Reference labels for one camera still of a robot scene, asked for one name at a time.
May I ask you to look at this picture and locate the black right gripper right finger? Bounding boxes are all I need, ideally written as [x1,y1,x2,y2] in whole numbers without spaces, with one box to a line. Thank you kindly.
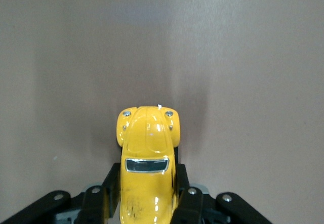
[172,163,206,224]

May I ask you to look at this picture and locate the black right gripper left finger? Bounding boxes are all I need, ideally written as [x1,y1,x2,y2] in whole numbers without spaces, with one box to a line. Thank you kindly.
[75,162,121,224]

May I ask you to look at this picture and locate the yellow beetle toy car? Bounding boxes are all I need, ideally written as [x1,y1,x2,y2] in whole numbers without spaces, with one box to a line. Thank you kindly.
[116,104,182,224]

